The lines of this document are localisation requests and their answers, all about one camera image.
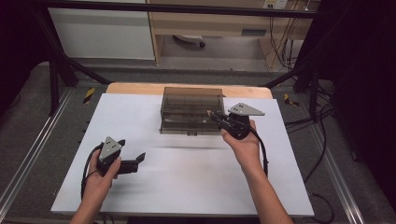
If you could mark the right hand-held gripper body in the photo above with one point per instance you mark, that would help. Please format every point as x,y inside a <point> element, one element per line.
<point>241,119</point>

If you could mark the white cabinet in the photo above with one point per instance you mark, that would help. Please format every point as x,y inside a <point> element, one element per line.
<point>102,34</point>

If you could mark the aluminium floor rail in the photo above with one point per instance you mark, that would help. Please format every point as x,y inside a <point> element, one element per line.
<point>34,146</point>
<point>337,174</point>

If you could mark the white wheeled platform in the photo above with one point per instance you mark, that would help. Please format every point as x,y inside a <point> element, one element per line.
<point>188,39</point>

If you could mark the yellow black tape strip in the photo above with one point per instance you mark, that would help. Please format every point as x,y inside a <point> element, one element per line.
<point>89,95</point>
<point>291,100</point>

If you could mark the person's left hand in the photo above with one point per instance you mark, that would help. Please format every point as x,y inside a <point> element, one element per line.
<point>99,183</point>

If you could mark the light wooden desk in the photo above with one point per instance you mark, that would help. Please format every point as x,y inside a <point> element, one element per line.
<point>211,28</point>

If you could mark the white board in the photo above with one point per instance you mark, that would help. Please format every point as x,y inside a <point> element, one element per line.
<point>186,180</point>

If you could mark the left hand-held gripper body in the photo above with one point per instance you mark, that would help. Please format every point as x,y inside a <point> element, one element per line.
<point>109,149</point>

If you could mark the smoky translucent drawer organizer box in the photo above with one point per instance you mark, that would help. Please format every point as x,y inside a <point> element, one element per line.
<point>186,109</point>

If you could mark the black curtain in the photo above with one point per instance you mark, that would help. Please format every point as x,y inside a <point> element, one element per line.
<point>364,77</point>
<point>18,46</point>

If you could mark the black metal frame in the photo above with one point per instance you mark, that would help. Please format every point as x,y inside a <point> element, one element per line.
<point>186,8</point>

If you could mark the white wall socket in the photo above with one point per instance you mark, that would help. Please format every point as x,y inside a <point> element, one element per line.
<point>275,3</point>

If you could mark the wooden table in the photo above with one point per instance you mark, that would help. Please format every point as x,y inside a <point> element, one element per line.
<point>137,88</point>

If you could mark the person's right hand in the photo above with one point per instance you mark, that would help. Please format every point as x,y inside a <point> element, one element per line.
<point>246,149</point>

